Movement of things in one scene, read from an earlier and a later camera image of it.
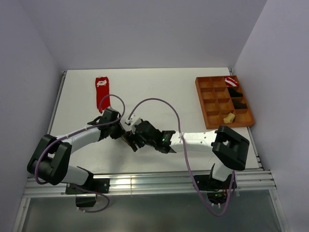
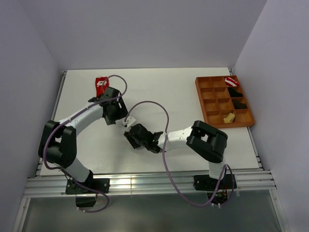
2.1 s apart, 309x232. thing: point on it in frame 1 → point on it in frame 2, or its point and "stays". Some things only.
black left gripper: (120, 131) → (121, 113)
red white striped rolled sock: (231, 82) stays
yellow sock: (229, 118) stays
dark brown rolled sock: (238, 105) stays
